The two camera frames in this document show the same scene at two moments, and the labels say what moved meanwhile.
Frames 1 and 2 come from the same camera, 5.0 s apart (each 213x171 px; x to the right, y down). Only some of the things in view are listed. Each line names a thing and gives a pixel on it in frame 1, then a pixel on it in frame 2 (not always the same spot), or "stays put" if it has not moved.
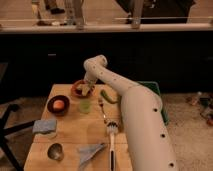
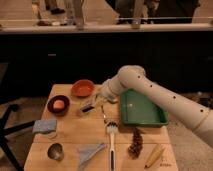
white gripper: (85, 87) to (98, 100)
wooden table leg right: (136, 14) stays put
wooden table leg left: (79, 14) stays put
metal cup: (55, 151) stays put
